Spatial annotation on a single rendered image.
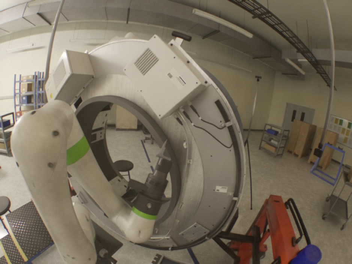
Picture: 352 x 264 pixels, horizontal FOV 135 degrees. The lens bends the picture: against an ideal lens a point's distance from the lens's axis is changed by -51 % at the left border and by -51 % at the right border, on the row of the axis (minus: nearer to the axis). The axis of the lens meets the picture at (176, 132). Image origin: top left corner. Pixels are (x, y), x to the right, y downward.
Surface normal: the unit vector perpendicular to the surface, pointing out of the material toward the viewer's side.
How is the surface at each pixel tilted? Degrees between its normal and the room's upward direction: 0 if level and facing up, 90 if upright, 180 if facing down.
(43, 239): 0
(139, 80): 90
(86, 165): 85
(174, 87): 90
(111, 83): 90
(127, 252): 0
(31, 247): 0
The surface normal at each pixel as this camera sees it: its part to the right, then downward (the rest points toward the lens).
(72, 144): 0.81, 0.12
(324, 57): -0.93, -0.02
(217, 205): -0.33, 0.22
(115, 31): 0.33, 0.29
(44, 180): 0.72, 0.38
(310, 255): 0.12, -0.95
